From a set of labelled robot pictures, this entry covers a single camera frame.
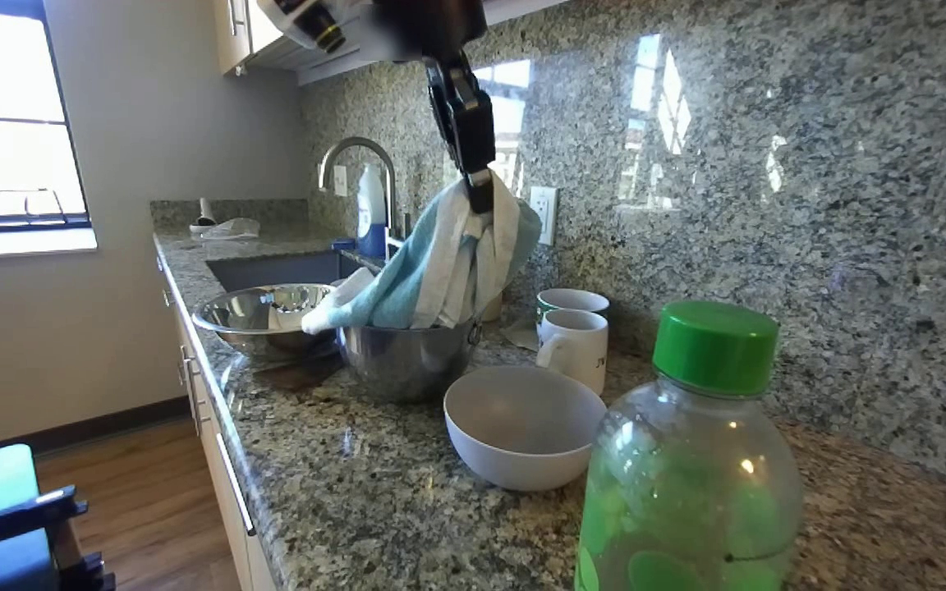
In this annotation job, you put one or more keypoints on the white mug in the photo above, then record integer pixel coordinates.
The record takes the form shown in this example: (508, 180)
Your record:
(577, 350)

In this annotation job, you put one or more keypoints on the chrome sink faucet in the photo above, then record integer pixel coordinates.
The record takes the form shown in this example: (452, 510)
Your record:
(358, 147)

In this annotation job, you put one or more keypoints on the green capped plastic bottle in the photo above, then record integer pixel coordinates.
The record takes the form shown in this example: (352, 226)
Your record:
(692, 493)

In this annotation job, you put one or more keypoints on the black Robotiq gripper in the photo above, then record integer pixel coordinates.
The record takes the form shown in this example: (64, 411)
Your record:
(427, 27)

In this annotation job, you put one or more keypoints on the deep steel mixing bowl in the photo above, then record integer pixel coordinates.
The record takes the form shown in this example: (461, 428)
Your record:
(403, 361)

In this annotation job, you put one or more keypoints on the wide shallow silver bowl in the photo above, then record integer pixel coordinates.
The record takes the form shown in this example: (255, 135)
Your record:
(260, 316)

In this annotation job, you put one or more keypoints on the steel kitchen sink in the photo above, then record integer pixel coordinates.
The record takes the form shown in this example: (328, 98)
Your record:
(276, 268)

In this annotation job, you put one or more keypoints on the blue and white towel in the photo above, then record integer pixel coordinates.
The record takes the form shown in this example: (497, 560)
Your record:
(427, 274)

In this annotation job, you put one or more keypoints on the grey bowl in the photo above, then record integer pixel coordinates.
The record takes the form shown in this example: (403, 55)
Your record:
(518, 432)

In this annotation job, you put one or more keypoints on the white rag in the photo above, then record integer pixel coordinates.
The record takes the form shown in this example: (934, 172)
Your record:
(225, 226)

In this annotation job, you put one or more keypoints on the clear soap bottle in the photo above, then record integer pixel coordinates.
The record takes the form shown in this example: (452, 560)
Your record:
(369, 198)

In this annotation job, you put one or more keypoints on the window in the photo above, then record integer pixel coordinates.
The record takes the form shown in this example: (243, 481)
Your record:
(8, 119)

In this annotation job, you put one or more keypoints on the white wall outlet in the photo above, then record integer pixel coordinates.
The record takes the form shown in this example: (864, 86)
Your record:
(542, 201)

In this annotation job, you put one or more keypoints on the blue sink caddy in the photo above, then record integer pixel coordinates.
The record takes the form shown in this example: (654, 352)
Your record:
(369, 243)

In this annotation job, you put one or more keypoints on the black clamp stand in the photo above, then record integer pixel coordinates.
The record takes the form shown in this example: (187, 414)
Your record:
(13, 525)

